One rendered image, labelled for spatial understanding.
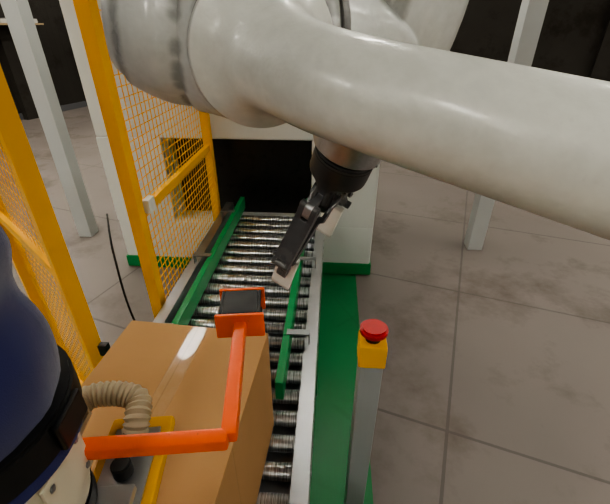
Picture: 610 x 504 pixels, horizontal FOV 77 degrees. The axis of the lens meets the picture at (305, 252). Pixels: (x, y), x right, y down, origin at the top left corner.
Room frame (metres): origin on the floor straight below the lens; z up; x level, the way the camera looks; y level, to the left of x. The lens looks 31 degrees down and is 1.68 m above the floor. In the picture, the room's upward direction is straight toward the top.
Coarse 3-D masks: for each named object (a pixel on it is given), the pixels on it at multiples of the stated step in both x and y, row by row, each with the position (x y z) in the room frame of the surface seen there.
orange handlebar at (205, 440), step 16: (240, 336) 0.48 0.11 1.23; (240, 352) 0.45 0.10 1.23; (240, 368) 0.42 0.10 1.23; (240, 384) 0.39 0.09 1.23; (224, 400) 0.36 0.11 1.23; (240, 400) 0.37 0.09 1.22; (224, 416) 0.33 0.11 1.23; (160, 432) 0.31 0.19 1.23; (176, 432) 0.31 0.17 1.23; (192, 432) 0.31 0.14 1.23; (208, 432) 0.31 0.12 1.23; (224, 432) 0.31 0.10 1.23; (96, 448) 0.29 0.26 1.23; (112, 448) 0.29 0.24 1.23; (128, 448) 0.29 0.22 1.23; (144, 448) 0.29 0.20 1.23; (160, 448) 0.29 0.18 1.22; (176, 448) 0.29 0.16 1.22; (192, 448) 0.29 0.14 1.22; (208, 448) 0.29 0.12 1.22; (224, 448) 0.30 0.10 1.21
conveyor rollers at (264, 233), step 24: (264, 216) 2.38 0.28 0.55; (240, 240) 2.10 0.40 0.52; (264, 240) 2.09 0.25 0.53; (312, 240) 2.07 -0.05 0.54; (240, 264) 1.83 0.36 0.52; (264, 264) 1.82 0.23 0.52; (216, 288) 1.57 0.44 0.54; (264, 288) 1.56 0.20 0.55; (216, 312) 1.38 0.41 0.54; (264, 312) 1.37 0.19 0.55; (288, 480) 0.63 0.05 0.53
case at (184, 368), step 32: (128, 352) 0.73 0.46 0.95; (160, 352) 0.73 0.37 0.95; (192, 352) 0.73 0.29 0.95; (224, 352) 0.73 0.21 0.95; (256, 352) 0.73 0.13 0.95; (160, 384) 0.62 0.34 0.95; (192, 384) 0.62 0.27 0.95; (224, 384) 0.62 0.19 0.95; (256, 384) 0.66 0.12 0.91; (96, 416) 0.54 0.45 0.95; (192, 416) 0.54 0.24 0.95; (256, 416) 0.63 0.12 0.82; (256, 448) 0.61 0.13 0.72; (192, 480) 0.40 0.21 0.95; (224, 480) 0.41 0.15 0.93; (256, 480) 0.58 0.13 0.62
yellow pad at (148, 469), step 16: (160, 416) 0.42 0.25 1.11; (112, 432) 0.39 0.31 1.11; (112, 464) 0.32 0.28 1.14; (128, 464) 0.32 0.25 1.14; (144, 464) 0.33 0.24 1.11; (160, 464) 0.34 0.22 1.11; (96, 480) 0.31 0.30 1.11; (112, 480) 0.31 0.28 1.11; (128, 480) 0.31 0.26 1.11; (144, 480) 0.31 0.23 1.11; (160, 480) 0.32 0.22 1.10; (144, 496) 0.29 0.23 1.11
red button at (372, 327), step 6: (366, 324) 0.73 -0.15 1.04; (372, 324) 0.73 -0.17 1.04; (378, 324) 0.73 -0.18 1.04; (384, 324) 0.73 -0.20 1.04; (360, 330) 0.72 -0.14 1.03; (366, 330) 0.71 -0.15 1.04; (372, 330) 0.71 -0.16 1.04; (378, 330) 0.71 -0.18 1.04; (384, 330) 0.71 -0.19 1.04; (366, 336) 0.70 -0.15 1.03; (372, 336) 0.69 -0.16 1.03; (378, 336) 0.69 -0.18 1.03; (384, 336) 0.69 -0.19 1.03; (372, 342) 0.70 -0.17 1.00; (378, 342) 0.71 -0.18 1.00
